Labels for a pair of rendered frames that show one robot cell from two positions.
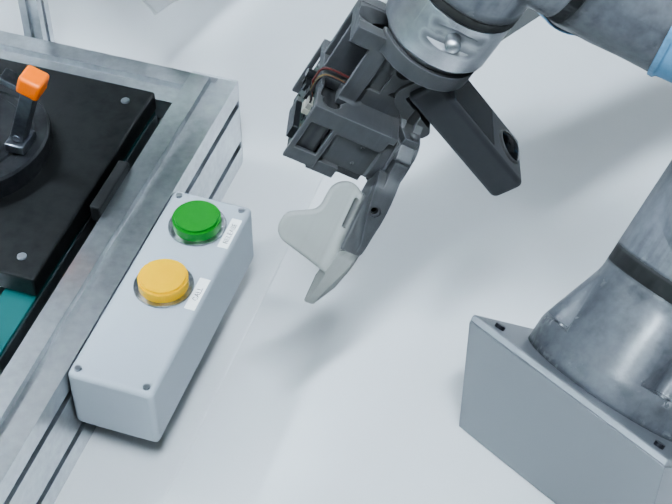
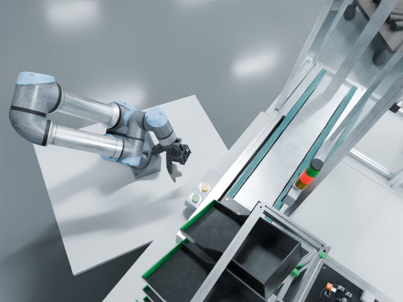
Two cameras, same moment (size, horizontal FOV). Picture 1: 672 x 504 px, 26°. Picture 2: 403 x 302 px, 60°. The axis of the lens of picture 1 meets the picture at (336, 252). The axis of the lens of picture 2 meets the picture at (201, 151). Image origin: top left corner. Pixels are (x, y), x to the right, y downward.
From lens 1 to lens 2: 164 cm
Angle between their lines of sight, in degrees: 76
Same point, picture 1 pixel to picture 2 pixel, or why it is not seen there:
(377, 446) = not seen: hidden behind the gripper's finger
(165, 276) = (204, 186)
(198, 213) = (195, 198)
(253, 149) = (171, 244)
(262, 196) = (174, 230)
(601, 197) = (109, 207)
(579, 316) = (145, 150)
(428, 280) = (152, 199)
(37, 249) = (224, 199)
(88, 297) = (217, 189)
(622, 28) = not seen: hidden behind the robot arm
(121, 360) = (214, 175)
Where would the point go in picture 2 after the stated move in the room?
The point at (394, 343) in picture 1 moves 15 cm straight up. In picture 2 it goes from (164, 189) to (165, 174)
